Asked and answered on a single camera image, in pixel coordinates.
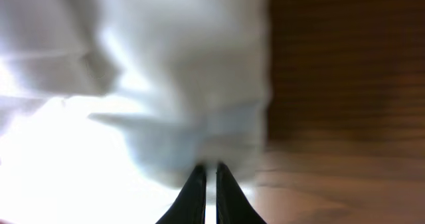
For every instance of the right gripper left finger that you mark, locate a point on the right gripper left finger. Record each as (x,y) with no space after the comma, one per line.
(189,206)

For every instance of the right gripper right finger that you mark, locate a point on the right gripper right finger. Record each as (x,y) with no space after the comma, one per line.
(232,206)

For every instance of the white t-shirt black logo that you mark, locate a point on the white t-shirt black logo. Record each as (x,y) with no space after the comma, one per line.
(108,105)

